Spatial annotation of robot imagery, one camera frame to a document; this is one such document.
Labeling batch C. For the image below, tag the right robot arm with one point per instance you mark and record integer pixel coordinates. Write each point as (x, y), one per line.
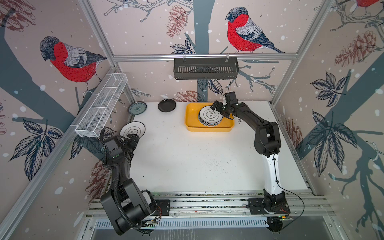
(267, 143)

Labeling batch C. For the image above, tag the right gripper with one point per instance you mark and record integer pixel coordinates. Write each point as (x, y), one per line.
(220, 107)

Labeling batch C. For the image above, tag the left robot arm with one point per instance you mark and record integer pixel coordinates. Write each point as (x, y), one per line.
(124, 203)

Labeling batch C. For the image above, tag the small teal patterned plate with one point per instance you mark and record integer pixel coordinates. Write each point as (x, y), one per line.
(137, 108)

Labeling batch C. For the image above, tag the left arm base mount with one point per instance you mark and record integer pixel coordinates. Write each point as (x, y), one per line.
(160, 207)

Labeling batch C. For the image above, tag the yellow plastic bin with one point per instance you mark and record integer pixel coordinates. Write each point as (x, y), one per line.
(193, 123)

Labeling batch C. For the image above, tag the small black plate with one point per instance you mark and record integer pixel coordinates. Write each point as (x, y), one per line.
(167, 105)

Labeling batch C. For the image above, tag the green rim plate back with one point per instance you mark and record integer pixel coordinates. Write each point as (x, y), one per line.
(210, 123)

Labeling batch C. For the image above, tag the horizontal aluminium rail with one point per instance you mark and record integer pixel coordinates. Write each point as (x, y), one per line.
(242, 57)

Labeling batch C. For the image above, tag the black hanging basket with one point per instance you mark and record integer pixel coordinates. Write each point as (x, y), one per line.
(206, 69)

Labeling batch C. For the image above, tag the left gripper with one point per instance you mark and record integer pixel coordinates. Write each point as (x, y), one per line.
(131, 143)

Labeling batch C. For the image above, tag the white plate green motif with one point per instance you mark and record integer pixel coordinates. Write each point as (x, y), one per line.
(134, 128)

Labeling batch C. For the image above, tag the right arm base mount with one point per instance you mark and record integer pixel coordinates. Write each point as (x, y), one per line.
(257, 207)

